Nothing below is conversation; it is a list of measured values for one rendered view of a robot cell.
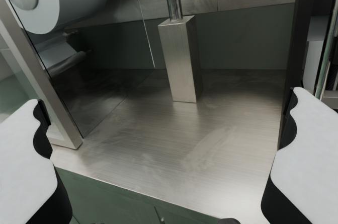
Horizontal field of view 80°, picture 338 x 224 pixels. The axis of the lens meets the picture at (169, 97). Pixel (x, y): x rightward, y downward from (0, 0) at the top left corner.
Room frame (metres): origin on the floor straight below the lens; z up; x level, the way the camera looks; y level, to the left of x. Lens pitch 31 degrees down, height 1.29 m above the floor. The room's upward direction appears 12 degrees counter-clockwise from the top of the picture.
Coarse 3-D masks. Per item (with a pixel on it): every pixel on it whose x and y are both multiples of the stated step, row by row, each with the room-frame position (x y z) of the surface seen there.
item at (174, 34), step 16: (176, 0) 0.62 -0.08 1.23; (176, 16) 0.62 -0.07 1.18; (192, 16) 0.65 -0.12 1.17; (160, 32) 0.62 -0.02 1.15; (176, 32) 0.60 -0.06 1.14; (192, 32) 0.62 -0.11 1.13; (176, 48) 0.60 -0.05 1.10; (192, 48) 0.60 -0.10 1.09; (176, 64) 0.61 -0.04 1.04; (192, 64) 0.59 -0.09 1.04; (176, 80) 0.61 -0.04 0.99; (192, 80) 0.58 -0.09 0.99; (176, 96) 0.62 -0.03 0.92; (192, 96) 0.59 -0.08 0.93
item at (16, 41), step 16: (0, 0) 0.49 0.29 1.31; (0, 16) 0.47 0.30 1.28; (0, 32) 0.49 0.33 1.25; (16, 32) 0.49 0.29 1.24; (16, 48) 0.47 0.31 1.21; (32, 64) 0.48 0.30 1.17; (32, 80) 0.48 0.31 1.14; (48, 80) 0.50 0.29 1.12; (48, 96) 0.48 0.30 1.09; (48, 112) 0.49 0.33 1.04; (64, 112) 0.49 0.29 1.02; (64, 128) 0.47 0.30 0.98; (64, 144) 0.49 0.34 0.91; (80, 144) 0.49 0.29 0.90
